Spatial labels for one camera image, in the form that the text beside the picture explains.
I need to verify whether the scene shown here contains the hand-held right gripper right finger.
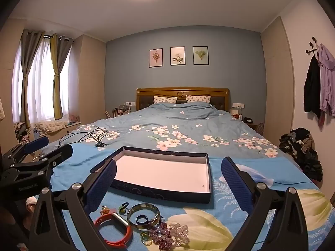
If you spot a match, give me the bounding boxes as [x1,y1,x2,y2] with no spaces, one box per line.
[221,157,309,251]

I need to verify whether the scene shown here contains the black cables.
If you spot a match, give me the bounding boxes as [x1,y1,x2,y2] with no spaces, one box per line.
[59,125,109,147]

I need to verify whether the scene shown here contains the white patterned pillow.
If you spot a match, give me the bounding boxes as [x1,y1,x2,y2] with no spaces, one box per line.
[186,95,211,104]
[153,96,178,104]

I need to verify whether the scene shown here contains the purple bead bracelet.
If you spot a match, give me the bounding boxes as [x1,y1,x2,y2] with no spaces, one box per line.
[148,221,174,247]

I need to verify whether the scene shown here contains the red scarf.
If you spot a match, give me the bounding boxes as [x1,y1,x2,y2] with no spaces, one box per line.
[318,108,327,130]

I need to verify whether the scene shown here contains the framed white flower picture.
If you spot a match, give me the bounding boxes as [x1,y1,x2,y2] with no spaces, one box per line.
[170,46,185,66]

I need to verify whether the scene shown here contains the beige window seat cabinet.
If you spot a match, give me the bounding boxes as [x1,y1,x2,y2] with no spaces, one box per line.
[34,122,81,142]

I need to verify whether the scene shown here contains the white sheer curtain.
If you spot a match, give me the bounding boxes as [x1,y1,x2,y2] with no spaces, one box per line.
[12,35,72,123]

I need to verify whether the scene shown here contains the pale pink bead bracelet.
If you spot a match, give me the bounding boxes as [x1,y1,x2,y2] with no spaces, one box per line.
[167,222,189,247]

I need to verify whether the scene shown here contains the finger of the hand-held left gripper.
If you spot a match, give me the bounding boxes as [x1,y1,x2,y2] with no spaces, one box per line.
[12,144,73,170]
[3,136,49,166]

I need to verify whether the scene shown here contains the framed pink flower picture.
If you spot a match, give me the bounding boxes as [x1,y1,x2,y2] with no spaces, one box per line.
[149,48,163,68]

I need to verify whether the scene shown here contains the grey-blue floral duvet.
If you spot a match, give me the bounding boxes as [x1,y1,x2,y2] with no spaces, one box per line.
[42,102,279,160]

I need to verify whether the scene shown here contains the beige built-in wardrobe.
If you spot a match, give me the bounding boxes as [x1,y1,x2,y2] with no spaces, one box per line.
[260,16,295,149]
[71,34,106,126]

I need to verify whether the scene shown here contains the group of cosmetic bottles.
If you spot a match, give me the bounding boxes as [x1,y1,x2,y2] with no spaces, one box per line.
[105,104,131,118]

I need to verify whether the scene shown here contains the heap of mixed clothes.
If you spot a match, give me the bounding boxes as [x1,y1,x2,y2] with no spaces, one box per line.
[13,122,34,147]

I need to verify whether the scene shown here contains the bright blue printed blanket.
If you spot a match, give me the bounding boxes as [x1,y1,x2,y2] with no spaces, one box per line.
[50,142,335,251]

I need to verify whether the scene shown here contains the gold bangle bracelet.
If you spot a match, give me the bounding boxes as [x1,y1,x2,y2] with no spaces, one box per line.
[127,203,161,232]

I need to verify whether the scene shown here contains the orange smart band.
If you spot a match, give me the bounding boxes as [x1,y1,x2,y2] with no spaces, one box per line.
[94,213,133,249]

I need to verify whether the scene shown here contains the yellow-green bead ring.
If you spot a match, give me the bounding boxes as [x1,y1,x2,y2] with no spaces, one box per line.
[140,231,152,246]

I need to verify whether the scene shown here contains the purple jacket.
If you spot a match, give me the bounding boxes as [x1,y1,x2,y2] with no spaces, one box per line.
[317,44,335,117]

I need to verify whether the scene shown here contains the person's left hand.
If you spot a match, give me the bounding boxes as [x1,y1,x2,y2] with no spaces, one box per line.
[25,197,38,215]

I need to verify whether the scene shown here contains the yellow and grey curtain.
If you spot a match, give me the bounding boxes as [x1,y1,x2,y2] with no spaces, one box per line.
[50,33,74,121]

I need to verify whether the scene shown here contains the black wall coat rack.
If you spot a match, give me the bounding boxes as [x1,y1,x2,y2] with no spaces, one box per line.
[305,37,321,55]

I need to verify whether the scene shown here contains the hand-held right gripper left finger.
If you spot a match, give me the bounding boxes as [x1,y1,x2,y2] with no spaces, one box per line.
[26,159,118,251]

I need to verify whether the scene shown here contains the beige crumpled bedding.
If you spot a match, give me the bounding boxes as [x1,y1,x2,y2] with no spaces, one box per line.
[34,120,69,134]

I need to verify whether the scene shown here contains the navy box with white inside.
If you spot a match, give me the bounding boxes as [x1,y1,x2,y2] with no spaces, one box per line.
[90,146,213,204]

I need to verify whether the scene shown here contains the pile of dark clothes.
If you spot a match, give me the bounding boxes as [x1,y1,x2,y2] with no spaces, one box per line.
[279,128,323,182]

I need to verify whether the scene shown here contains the white bedside device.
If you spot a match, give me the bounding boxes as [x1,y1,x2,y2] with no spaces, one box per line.
[230,107,244,121]

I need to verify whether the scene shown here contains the framed green leaf picture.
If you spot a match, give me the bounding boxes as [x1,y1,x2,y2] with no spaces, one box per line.
[193,46,209,65]

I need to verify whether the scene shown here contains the black jacket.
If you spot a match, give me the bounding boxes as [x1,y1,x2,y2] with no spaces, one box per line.
[304,56,322,119]

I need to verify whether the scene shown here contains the wooden bed headboard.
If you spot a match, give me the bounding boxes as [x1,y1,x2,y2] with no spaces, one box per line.
[136,87,231,111]

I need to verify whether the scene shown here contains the black curtain rod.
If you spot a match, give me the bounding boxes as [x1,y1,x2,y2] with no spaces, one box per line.
[43,35,74,42]

